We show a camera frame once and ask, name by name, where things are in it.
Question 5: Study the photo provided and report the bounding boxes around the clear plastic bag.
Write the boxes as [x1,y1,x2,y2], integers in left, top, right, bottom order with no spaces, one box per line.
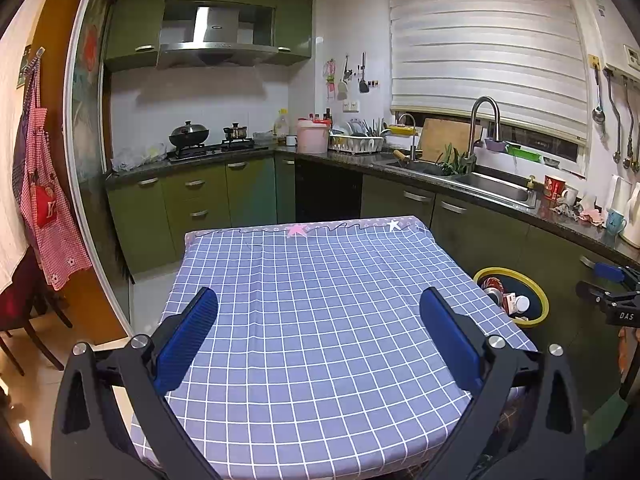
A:
[111,142,168,171]

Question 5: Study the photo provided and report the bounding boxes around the decorated glass sliding door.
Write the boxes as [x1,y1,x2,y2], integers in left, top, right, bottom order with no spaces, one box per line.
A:
[65,0,133,281]

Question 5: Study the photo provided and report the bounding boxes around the yellow-rimmed trash bin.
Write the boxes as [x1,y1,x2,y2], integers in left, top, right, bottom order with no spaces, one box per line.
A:
[472,266,550,329]

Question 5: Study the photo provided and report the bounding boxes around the steel kitchen sink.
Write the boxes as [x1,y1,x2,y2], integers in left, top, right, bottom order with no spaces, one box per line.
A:
[375,157,538,208]

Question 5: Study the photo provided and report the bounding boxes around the crushed red soda can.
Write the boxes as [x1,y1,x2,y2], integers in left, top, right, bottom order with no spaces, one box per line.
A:
[482,277,506,306]

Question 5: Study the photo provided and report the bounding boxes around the white kettle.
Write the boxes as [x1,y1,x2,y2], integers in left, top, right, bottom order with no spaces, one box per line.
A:
[620,182,640,248]

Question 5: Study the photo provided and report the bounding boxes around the green upper cabinets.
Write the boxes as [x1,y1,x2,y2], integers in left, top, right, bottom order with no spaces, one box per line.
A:
[102,0,316,73]

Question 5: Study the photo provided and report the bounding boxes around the white window blind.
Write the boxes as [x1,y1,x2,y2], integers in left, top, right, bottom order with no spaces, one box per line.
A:
[382,0,591,141]

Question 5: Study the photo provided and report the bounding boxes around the hanging kitchen utensils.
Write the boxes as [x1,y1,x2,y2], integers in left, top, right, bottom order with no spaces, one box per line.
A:
[325,52,375,101]

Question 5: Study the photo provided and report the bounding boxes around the green lower cabinets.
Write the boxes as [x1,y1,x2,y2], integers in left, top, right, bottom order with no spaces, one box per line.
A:
[106,155,640,411]

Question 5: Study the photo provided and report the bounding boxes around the wooden cutting board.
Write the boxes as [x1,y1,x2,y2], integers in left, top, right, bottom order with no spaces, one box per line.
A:
[416,118,483,163]

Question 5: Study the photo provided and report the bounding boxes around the dark stone countertop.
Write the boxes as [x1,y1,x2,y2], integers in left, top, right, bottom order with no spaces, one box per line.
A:
[104,142,640,266]

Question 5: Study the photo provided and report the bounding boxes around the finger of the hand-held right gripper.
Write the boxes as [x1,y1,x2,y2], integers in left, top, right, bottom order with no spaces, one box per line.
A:
[594,262,640,287]
[575,281,640,311]

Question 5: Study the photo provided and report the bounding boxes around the pink plastic bucket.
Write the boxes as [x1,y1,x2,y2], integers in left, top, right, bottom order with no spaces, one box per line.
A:
[296,118,330,154]

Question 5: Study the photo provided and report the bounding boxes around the tall steel faucet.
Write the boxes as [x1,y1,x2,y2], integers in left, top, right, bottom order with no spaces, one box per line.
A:
[467,96,501,168]

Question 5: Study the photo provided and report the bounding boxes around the black built-in appliance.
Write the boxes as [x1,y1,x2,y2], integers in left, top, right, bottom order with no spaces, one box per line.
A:
[294,157,363,221]

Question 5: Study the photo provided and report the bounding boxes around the white dish rack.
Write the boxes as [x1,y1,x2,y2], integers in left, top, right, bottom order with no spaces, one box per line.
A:
[328,127,386,155]

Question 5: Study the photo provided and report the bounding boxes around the green cabinets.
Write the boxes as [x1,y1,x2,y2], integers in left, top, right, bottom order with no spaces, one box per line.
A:
[106,155,640,411]
[102,0,316,73]

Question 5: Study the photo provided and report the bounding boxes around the green plastic tray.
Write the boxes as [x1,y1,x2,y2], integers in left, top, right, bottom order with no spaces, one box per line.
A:
[505,144,543,163]

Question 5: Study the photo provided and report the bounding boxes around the steel range hood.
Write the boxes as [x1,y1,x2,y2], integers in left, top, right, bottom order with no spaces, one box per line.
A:
[156,5,278,68]

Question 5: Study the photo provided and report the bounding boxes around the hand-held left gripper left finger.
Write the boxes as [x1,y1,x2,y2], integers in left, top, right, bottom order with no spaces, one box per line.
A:
[50,286,221,480]

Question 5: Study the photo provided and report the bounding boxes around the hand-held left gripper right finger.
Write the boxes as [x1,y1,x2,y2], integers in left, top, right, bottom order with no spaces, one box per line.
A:
[415,286,586,480]

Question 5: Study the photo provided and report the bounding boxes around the red checked apron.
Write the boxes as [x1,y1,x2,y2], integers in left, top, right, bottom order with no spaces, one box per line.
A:
[12,55,93,291]

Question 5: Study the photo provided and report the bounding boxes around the small steel faucet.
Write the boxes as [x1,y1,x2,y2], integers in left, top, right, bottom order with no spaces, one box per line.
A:
[397,113,418,161]

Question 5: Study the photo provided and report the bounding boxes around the dark wooden chair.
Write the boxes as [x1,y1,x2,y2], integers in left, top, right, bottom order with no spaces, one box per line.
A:
[0,255,73,376]

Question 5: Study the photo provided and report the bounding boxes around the black gas stove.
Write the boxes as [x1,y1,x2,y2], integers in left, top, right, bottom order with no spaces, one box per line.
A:
[167,140,256,161]

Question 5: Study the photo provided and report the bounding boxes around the person's right hand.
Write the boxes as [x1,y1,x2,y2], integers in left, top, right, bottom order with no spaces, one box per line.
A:
[619,331,640,362]

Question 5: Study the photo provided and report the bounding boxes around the white water heater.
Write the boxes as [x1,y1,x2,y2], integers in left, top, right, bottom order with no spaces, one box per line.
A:
[580,0,640,73]

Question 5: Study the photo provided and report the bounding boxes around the black wok with lid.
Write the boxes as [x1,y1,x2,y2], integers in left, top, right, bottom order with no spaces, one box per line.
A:
[168,121,210,150]

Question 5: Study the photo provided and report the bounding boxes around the purple checked tablecloth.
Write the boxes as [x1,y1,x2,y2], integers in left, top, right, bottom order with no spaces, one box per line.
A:
[131,216,538,480]

